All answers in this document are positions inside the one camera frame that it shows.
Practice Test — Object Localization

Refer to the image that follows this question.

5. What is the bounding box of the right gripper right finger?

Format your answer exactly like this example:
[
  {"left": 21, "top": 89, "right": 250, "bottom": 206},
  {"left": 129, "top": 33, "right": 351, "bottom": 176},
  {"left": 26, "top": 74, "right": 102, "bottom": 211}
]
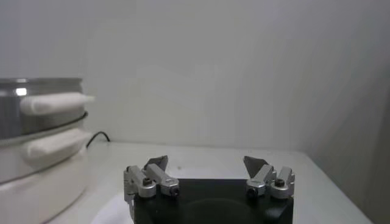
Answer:
[{"left": 243, "top": 156, "right": 296, "bottom": 200}]

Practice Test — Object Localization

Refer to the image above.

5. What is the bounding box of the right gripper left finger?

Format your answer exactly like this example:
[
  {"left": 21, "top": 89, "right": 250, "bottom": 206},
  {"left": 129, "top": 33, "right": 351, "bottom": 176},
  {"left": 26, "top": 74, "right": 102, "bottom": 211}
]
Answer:
[{"left": 123, "top": 155, "right": 180, "bottom": 214}]

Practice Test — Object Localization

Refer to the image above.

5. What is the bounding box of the stainless steel steamer basket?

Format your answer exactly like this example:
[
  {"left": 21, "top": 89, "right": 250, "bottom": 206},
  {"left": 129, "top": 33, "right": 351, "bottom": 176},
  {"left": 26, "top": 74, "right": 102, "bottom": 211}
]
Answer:
[{"left": 0, "top": 77, "right": 95, "bottom": 139}]

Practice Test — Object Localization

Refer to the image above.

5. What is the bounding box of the white electric cooker base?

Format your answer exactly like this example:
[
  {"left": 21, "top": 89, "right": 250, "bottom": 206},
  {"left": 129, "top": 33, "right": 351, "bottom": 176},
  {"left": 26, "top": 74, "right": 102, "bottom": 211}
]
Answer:
[{"left": 0, "top": 112, "right": 93, "bottom": 224}]

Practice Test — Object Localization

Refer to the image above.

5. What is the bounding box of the black cooker power cord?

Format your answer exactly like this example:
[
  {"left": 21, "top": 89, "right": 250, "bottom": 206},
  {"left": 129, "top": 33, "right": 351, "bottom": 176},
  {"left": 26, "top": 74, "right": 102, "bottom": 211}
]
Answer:
[{"left": 86, "top": 131, "right": 111, "bottom": 149}]

